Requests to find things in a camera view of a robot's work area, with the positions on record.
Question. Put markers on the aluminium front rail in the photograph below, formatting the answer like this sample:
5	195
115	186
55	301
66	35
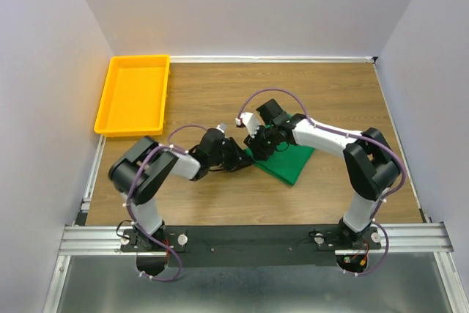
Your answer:
403	238

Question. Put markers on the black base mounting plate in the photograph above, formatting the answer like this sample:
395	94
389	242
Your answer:
243	246

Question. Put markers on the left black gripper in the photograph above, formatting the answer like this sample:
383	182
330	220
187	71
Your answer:
239	157

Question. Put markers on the green t shirt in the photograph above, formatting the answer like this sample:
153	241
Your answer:
287	162

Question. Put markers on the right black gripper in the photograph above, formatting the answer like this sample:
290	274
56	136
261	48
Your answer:
259	152

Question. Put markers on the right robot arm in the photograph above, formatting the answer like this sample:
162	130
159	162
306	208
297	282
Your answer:
374	170

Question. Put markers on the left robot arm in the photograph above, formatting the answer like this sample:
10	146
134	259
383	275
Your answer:
141	171

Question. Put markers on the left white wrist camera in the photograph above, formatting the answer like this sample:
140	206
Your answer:
222	128

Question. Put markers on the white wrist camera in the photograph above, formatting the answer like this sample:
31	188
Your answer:
222	128
249	122

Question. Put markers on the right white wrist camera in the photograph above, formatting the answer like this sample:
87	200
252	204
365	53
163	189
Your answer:
249	122

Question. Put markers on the yellow plastic tray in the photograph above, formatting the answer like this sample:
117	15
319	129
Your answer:
134	96

